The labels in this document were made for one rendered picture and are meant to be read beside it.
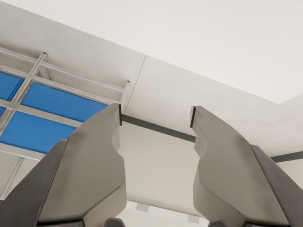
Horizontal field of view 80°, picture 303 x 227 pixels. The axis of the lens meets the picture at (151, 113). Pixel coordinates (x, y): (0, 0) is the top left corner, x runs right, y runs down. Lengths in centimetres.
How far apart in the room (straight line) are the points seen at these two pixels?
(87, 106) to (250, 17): 151
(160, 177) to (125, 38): 226
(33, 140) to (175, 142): 182
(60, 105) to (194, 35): 147
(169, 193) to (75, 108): 163
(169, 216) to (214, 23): 238
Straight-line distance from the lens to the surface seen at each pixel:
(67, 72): 192
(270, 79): 58
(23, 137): 173
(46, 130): 171
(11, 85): 195
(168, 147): 270
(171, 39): 47
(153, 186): 256
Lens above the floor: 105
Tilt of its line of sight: 26 degrees down
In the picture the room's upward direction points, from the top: 167 degrees counter-clockwise
